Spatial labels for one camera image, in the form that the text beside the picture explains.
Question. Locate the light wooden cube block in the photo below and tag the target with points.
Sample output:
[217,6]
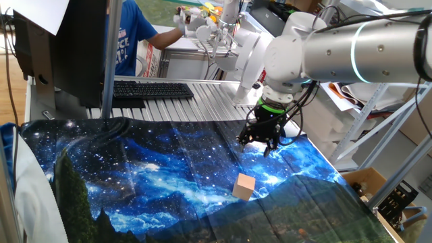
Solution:
[243,187]

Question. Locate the blue fabric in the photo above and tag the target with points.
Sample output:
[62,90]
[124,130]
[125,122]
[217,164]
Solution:
[6,141]

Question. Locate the black computer monitor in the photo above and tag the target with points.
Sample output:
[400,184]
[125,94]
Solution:
[77,50]

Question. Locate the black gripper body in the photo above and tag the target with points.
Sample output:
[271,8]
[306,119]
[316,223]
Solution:
[266,126]

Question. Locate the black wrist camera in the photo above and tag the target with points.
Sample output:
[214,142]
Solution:
[283,128]

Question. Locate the brown cardboard box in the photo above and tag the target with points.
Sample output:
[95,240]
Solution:
[371,177]

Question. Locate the black keyboard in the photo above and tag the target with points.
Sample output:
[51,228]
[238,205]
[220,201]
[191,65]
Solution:
[152,90]

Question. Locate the gloved person hand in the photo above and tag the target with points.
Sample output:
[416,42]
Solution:
[181,26]

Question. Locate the grey monitor stand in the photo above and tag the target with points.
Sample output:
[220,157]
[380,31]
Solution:
[42,67]

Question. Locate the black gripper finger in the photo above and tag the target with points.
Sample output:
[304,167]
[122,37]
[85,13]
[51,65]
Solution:
[246,136]
[272,145]

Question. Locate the white foam blocks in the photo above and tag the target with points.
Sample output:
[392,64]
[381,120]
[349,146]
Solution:
[327,131]

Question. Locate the dark grey equipment case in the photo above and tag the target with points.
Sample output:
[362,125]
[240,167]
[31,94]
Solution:
[266,17]

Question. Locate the red white printed box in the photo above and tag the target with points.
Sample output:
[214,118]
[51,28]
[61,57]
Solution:
[150,60]

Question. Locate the grey metal workbench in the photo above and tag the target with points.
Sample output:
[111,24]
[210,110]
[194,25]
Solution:
[185,65]

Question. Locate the grey metal shelf rack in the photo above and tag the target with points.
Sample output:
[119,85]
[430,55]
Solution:
[351,135]

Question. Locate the black perforated metal bracket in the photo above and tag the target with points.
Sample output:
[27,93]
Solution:
[398,199]

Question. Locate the galaxy print cloth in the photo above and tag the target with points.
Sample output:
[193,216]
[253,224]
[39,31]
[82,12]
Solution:
[152,168]

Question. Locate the white papers stack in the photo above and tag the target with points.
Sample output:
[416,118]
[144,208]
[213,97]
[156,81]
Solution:
[371,94]

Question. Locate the bare person forearm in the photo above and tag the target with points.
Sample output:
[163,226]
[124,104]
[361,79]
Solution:
[165,38]

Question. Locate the colourful plastic toys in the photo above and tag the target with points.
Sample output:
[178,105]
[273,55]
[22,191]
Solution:
[209,10]

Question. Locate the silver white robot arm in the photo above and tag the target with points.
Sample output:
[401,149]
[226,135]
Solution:
[354,50]

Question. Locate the black desk mat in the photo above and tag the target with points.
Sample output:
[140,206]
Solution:
[128,103]

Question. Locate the person in blue shirt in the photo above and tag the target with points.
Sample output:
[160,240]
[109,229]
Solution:
[128,33]

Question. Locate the white haptic control device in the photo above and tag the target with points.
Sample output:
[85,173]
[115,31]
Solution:
[202,32]

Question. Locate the white plastic sheet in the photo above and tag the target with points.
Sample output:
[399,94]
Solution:
[33,202]

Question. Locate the small silver clip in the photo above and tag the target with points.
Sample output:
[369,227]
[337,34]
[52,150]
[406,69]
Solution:
[48,115]

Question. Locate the aluminium frame post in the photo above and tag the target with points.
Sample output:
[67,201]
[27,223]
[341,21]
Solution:
[395,177]
[5,209]
[111,60]

